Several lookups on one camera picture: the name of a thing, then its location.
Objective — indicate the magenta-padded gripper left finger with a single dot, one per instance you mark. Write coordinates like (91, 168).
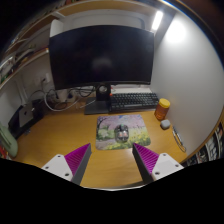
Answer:
(76, 160)

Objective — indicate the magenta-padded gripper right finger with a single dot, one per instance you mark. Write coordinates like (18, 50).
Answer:
(148, 160)

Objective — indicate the transparent computer mouse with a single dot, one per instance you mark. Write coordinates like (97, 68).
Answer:
(121, 132)

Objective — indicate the floral print mouse pad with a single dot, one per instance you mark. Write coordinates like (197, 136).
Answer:
(106, 133)

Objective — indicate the dark pen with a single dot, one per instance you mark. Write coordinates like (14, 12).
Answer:
(178, 137)

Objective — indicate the small grey case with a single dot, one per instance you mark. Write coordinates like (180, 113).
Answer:
(165, 124)

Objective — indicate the orange jar with yellow lid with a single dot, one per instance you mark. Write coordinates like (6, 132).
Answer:
(162, 110)

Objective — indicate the black keyboard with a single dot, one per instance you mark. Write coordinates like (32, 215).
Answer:
(133, 101)

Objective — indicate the bookshelf with books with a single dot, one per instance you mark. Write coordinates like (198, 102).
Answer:
(208, 146)

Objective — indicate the white power strip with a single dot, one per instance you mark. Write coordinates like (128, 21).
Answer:
(65, 98)

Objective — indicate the silver mini computer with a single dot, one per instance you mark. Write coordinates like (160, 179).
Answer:
(26, 115)

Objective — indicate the black box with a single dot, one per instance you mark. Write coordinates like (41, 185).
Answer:
(15, 128)

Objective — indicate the pale green object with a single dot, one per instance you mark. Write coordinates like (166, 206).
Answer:
(7, 141)

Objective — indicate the black curved monitor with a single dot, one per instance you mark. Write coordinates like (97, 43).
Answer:
(100, 56)

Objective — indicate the wooden shelf unit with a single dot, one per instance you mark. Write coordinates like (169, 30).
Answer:
(26, 50)

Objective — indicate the bright strip light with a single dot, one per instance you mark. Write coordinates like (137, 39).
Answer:
(157, 20)

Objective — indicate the white wall socket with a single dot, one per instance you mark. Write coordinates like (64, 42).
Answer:
(47, 78)

